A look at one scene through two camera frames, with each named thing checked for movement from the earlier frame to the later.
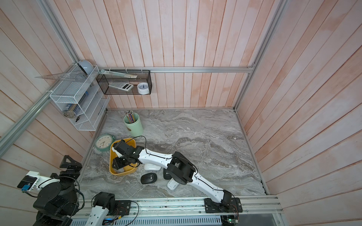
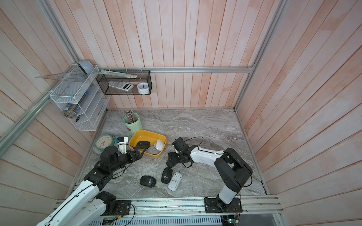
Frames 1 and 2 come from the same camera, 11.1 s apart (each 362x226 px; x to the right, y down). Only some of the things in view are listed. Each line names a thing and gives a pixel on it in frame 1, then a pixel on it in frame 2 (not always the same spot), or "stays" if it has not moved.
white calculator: [124, 86] stays
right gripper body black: [122, 162] -> [176, 157]
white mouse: [152, 167] -> [159, 144]
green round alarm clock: [103, 142] stays
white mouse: [172, 184] stays
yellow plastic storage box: [113, 155] -> [145, 135]
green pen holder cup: [135, 128] stays
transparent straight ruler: [105, 72] stays
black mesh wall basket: [114, 84] stays
